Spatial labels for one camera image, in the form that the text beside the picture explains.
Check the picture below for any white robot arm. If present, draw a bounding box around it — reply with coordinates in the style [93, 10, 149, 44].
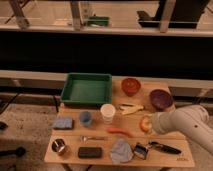
[151, 105, 213, 155]

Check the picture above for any green plastic tray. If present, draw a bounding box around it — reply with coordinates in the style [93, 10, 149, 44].
[61, 73, 112, 106]

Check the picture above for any red-brown bowl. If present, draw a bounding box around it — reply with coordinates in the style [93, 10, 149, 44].
[121, 78, 141, 96]

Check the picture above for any white paper cup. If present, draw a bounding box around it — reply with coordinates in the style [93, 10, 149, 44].
[100, 104, 116, 123]

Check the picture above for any wooden spatula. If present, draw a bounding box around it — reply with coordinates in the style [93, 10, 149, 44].
[119, 104, 144, 115]

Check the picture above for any blue plastic cup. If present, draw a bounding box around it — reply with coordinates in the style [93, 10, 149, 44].
[79, 111, 92, 127]

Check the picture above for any orange carrot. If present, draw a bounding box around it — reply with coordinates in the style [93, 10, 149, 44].
[106, 127, 133, 137]

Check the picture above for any wooden folding table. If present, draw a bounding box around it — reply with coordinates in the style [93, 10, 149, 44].
[44, 79, 195, 168]

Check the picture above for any purple bowl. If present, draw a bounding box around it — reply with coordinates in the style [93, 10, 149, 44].
[149, 89, 173, 111]

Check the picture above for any silver fork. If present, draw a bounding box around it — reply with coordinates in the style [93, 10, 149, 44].
[80, 136, 107, 142]

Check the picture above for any blue sponge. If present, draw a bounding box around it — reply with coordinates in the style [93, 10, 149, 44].
[53, 118, 73, 130]

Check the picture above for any green box on shelf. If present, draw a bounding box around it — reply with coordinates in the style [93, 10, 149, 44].
[87, 16, 109, 26]

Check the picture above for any light blue cloth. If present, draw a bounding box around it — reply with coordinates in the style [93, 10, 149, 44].
[110, 139, 133, 164]

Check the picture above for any black sponge block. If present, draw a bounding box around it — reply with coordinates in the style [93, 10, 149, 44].
[78, 147, 102, 158]

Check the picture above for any small metal container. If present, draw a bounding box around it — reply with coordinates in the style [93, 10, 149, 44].
[133, 143, 148, 160]

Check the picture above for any steel cup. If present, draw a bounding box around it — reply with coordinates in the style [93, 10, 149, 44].
[51, 139, 66, 155]

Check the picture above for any black handled peeler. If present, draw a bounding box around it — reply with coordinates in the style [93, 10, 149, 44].
[149, 141, 181, 154]

